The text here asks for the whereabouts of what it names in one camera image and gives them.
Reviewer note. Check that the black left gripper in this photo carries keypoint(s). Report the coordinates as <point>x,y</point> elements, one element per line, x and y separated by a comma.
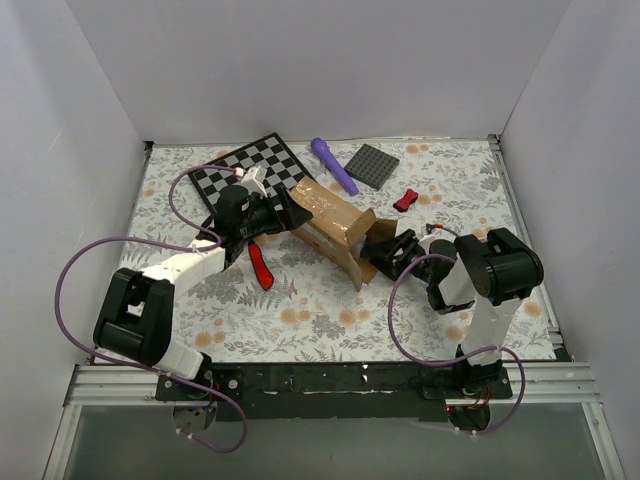
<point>280,214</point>

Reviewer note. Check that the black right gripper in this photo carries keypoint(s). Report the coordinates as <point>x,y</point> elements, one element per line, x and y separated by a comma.
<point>400,256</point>

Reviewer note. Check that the brown taped cardboard box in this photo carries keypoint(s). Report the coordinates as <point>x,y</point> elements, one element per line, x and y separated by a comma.
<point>338,230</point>

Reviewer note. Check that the red black knife cap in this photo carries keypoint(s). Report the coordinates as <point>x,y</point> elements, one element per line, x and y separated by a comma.
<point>406,201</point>

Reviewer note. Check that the red black utility knife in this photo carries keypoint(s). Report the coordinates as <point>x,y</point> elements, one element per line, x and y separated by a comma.
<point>263,275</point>

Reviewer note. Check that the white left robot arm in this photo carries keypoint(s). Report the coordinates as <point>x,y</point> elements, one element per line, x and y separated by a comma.
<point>136,318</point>

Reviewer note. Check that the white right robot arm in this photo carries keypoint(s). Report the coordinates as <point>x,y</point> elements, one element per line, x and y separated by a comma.
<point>493,276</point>

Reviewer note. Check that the black white checkerboard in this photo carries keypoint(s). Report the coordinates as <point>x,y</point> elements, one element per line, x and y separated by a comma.
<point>270,153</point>

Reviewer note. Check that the dark grey studded plate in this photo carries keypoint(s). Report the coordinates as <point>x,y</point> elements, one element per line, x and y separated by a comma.
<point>371,166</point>

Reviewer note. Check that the purple cylindrical handle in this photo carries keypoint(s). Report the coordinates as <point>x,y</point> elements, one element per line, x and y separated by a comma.
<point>321,149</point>

